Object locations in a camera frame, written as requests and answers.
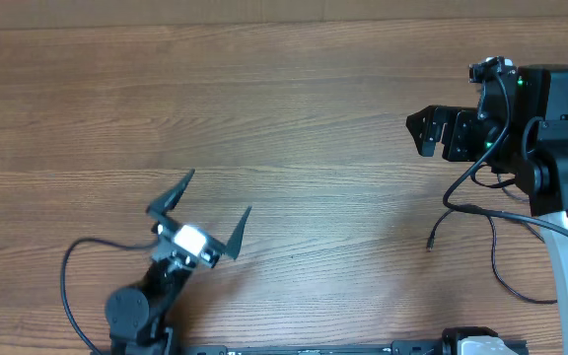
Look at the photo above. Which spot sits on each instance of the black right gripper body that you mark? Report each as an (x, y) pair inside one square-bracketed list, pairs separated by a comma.
[(465, 140)]

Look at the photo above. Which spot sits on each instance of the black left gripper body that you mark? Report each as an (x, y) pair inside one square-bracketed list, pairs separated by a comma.
[(212, 251)]

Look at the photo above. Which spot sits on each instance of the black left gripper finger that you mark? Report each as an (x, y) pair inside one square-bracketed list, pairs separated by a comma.
[(234, 243), (169, 199)]

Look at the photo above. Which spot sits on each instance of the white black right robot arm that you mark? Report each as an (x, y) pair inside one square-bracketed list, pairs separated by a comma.
[(519, 128)]

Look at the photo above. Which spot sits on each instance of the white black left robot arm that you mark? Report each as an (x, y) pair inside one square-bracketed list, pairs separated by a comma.
[(137, 313)]

